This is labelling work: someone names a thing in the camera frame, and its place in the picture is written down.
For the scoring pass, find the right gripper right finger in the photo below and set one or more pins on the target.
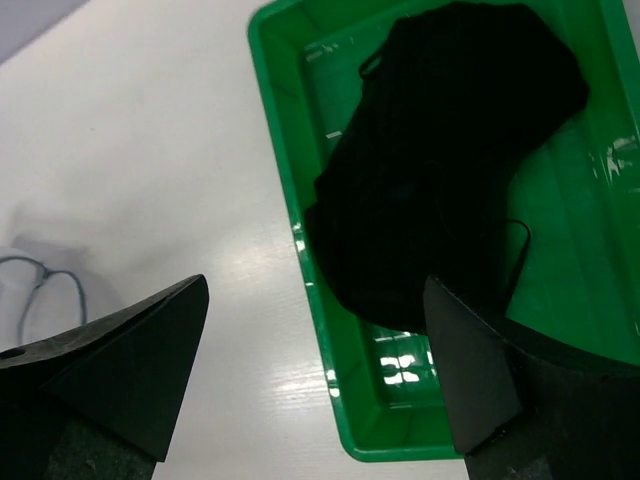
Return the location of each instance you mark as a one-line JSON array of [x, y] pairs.
[[522, 405]]

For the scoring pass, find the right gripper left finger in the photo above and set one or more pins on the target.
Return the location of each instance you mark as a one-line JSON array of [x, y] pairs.
[[101, 401]]

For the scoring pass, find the white mesh laundry bag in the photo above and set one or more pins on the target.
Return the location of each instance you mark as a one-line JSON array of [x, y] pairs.
[[47, 289]]

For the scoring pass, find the green plastic tray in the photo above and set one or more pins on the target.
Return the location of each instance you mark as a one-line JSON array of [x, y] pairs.
[[579, 195]]

